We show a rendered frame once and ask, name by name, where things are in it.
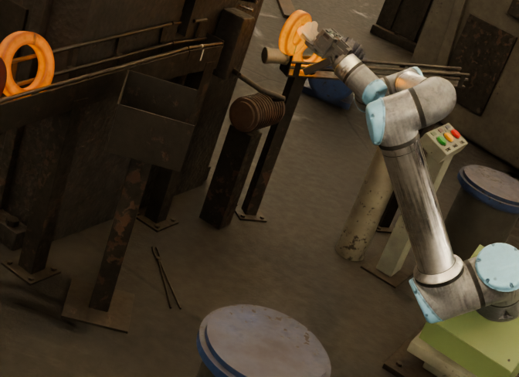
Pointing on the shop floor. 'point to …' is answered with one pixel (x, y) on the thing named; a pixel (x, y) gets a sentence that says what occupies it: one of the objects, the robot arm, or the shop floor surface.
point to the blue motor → (341, 94)
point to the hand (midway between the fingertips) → (297, 28)
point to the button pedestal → (387, 262)
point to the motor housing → (238, 155)
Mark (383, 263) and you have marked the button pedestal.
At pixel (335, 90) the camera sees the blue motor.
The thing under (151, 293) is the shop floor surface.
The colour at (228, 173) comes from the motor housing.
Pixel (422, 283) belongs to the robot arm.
